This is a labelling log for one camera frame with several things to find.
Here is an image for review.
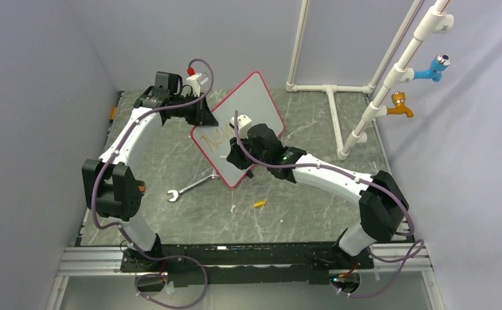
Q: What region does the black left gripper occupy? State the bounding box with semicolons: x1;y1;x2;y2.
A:
171;92;219;127

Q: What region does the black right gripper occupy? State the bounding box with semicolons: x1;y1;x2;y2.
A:
227;132;270;171

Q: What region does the pink framed whiteboard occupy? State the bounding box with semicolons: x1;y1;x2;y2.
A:
190;71;285;188

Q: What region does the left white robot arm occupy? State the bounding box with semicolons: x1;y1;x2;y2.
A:
82;68;219;271

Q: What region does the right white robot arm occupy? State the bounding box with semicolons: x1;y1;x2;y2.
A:
226;123;408;268

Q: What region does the silver wrench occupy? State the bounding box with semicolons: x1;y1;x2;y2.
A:
166;171;219;203

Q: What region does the orange tap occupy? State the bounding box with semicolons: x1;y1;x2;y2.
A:
387;92;414;118

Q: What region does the blue tap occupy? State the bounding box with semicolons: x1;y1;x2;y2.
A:
413;54;451;83

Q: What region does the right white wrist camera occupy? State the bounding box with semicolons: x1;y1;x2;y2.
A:
229;114;253;140

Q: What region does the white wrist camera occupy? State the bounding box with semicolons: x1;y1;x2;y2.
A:
185;67;210;96
229;114;253;140

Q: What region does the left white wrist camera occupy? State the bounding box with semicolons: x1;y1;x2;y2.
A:
185;67;210;96

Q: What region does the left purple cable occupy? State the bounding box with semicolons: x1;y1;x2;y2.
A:
90;58;215;309

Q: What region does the purple cable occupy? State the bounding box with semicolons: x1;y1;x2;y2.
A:
233;111;425;299
90;58;215;309

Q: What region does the orange black tool at wall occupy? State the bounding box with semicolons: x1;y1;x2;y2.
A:
109;107;117;124

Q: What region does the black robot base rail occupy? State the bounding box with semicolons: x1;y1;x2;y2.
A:
120;242;374;287

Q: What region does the aluminium frame rail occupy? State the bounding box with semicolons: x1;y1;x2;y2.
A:
45;246;123;309

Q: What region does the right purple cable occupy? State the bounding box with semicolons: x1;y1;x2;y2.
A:
233;111;425;299

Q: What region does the white pvc pipe frame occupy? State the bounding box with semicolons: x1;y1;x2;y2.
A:
286;0;455;161

